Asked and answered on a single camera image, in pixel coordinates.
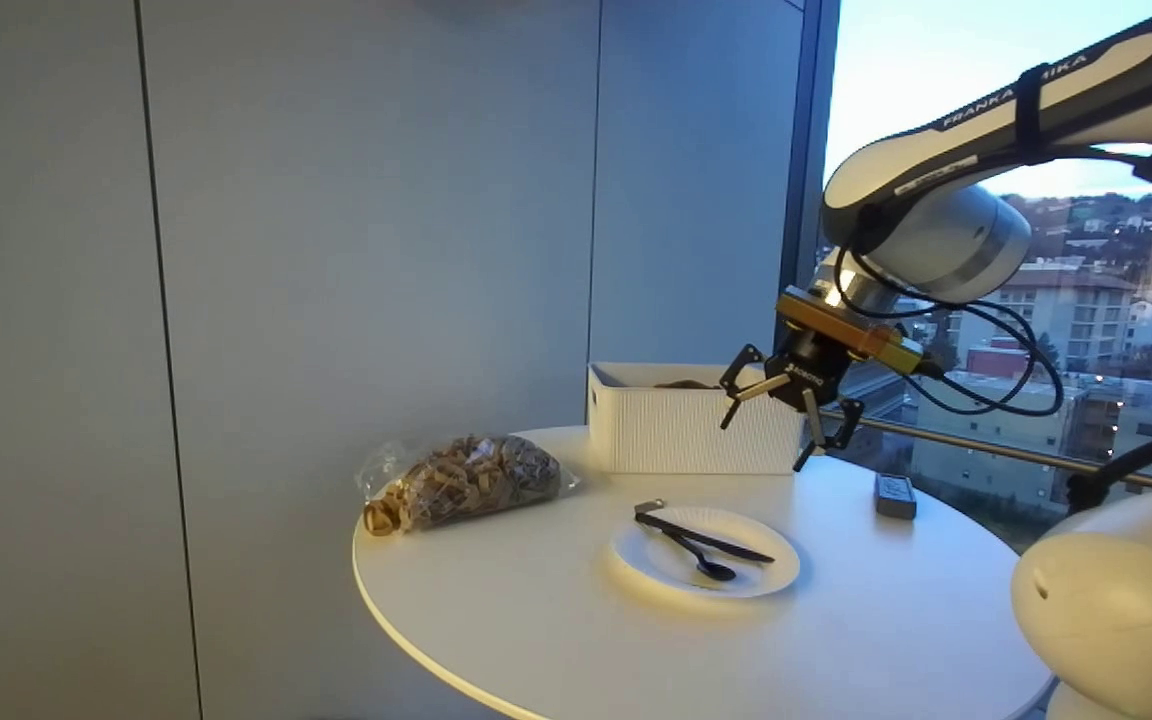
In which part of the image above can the dark window frame post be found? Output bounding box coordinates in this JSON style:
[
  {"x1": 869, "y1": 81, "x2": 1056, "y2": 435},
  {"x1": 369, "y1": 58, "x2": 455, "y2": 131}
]
[{"x1": 780, "y1": 0, "x2": 844, "y2": 366}]

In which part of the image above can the black base cable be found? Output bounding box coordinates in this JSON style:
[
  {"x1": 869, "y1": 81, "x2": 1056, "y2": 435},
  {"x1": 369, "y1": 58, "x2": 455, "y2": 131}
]
[{"x1": 1064, "y1": 418, "x2": 1152, "y2": 511}]

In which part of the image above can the white apartment building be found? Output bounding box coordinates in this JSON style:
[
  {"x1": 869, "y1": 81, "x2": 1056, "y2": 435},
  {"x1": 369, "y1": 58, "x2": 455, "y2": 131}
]
[{"x1": 1002, "y1": 262, "x2": 1142, "y2": 376}]

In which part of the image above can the white plate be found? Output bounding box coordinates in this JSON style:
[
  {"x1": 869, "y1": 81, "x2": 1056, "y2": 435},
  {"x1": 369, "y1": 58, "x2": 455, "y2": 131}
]
[{"x1": 605, "y1": 504, "x2": 805, "y2": 602}]

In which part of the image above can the balcony railing bar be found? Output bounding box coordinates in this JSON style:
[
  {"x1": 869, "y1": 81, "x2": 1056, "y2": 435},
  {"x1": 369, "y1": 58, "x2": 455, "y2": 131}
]
[{"x1": 862, "y1": 416, "x2": 1152, "y2": 491}]

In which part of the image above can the yellow-brown wrist camera box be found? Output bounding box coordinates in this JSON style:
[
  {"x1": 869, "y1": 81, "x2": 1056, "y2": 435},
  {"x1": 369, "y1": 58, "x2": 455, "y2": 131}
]
[{"x1": 774, "y1": 291, "x2": 934, "y2": 381}]

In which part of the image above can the clear bag of snacks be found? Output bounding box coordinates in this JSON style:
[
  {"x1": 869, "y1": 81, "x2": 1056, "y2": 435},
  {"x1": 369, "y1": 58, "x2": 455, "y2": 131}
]
[{"x1": 357, "y1": 430, "x2": 589, "y2": 541}]

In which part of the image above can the black plastic knife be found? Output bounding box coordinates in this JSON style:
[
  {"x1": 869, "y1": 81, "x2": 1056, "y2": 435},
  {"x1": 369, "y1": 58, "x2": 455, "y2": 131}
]
[{"x1": 633, "y1": 501, "x2": 780, "y2": 568}]

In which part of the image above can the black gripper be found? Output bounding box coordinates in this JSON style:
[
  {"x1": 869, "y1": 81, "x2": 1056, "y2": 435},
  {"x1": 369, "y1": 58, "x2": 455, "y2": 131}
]
[{"x1": 716, "y1": 334, "x2": 874, "y2": 477}]

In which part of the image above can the white rectangular basket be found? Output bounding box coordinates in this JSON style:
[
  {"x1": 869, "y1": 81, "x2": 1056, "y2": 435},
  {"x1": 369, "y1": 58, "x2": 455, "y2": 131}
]
[{"x1": 586, "y1": 359, "x2": 812, "y2": 481}]

